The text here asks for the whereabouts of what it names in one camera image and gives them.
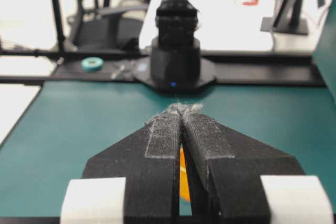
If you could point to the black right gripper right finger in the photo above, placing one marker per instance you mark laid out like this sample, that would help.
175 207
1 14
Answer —
250 181

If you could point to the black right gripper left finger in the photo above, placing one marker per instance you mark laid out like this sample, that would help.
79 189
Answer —
136 180

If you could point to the orange block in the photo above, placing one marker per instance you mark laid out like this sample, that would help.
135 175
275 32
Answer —
184 188

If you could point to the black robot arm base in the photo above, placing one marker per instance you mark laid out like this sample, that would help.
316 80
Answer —
175 63

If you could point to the teal tape roll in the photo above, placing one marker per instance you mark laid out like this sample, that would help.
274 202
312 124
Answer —
91 64

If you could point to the white desk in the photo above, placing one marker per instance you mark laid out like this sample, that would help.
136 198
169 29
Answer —
228 27

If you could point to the black office chair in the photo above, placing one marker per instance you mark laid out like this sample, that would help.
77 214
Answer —
103 28

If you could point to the black monitor stand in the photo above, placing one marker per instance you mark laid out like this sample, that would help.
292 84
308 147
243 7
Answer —
286 18

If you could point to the black mounting rail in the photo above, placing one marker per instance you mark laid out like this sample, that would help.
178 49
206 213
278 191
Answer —
118 67

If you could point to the black vertical frame pole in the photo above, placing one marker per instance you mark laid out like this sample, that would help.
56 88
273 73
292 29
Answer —
58 25

